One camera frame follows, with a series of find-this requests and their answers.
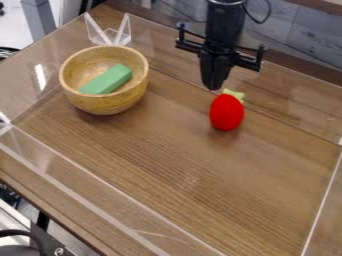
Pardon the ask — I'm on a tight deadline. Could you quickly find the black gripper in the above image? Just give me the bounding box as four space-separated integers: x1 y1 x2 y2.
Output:
175 22 266 90

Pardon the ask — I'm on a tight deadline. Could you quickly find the red toy strawberry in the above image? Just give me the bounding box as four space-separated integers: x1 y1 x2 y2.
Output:
210 89 244 131

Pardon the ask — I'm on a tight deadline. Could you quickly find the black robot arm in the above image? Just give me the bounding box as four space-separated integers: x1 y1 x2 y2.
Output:
175 0 266 91

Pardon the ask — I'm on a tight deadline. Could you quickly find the green rectangular block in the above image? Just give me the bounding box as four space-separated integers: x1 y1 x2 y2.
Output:
77 64 132 95

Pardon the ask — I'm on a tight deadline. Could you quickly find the wooden bowl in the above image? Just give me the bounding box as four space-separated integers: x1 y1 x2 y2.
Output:
59 45 149 115

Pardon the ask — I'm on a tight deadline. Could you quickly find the black cable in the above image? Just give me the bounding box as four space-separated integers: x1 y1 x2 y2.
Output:
242 0 272 25

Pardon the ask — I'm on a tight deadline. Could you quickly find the clear acrylic tray wall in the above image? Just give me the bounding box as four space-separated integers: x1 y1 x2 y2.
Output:
0 18 342 256

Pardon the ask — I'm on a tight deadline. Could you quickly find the clear acrylic corner bracket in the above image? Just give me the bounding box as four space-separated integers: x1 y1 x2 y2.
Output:
84 12 132 46

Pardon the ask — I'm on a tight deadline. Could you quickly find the grey post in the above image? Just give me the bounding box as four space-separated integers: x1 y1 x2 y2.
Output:
20 0 56 41

